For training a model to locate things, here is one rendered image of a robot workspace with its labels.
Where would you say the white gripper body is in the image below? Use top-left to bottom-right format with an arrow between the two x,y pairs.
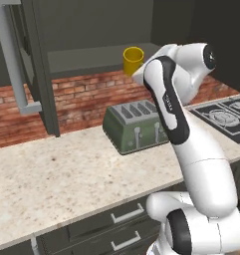
130,63 -> 149,88

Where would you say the yellow mug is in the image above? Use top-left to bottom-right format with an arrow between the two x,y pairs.
122,46 -> 145,78

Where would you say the grey open cabinet door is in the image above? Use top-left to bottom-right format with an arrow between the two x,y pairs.
0,0 -> 43,117

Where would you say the dark base cabinet door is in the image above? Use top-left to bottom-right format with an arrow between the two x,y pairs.
0,238 -> 37,255

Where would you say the green toaster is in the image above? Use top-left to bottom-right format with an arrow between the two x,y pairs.
102,99 -> 171,156

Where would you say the black hob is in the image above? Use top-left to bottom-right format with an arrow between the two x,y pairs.
188,93 -> 240,144

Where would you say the dark shallow drawer front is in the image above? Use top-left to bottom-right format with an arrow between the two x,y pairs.
66,194 -> 159,244

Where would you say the dark deep drawer front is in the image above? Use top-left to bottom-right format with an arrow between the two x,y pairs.
71,217 -> 163,255

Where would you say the dark open wall cabinet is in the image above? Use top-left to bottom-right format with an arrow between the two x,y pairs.
11,0 -> 165,138

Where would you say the dark closed wall cabinet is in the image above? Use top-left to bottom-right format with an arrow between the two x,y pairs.
150,0 -> 240,95

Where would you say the white drawer handle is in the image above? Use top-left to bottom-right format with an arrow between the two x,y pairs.
110,230 -> 142,252
110,202 -> 145,225

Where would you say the white cabinet door handle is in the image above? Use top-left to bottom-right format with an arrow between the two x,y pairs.
30,233 -> 40,255

